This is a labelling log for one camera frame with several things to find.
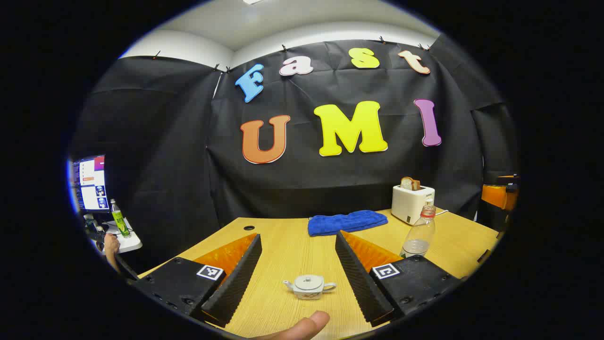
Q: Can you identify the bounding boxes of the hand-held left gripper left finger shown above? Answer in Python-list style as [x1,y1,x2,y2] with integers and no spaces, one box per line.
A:
[126,233,263,328]

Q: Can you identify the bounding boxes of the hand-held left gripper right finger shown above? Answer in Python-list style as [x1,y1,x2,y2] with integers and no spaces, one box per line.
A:
[335,230,463,328]

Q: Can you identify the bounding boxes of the white teacup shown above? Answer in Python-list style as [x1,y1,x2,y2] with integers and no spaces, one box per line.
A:
[283,275,337,300]

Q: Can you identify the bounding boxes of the clear plastic water bottle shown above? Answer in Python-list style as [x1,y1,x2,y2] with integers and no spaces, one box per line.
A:
[400,205,436,259]

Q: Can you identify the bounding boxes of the green drink bottle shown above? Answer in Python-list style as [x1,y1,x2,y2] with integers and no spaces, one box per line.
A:
[109,199,131,238]

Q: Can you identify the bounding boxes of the blue towel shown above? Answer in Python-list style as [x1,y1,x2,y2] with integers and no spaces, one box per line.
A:
[308,210,389,237]

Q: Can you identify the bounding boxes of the white toaster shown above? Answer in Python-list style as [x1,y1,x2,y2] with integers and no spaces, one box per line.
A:
[391,185,436,226]

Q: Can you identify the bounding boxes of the white side table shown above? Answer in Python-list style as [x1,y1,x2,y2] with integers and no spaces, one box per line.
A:
[90,217,143,255]

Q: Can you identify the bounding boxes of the black backdrop cloth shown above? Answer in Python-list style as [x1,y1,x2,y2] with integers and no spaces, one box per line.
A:
[71,33,517,265]

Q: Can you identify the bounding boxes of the computer monitor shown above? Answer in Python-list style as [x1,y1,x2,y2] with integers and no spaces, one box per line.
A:
[70,155,110,213]

